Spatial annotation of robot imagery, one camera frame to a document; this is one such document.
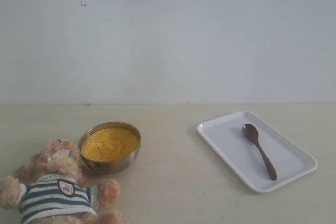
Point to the brown wooden spoon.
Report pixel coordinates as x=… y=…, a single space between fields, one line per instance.
x=252 y=134

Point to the stainless steel bowl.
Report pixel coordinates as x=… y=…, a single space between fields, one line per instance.
x=114 y=166

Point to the yellow millet grain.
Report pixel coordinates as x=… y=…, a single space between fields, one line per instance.
x=109 y=144

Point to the tan teddy bear striped shirt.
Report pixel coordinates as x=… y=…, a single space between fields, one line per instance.
x=51 y=189

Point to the white rectangular plastic tray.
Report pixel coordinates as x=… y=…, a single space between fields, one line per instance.
x=225 y=136

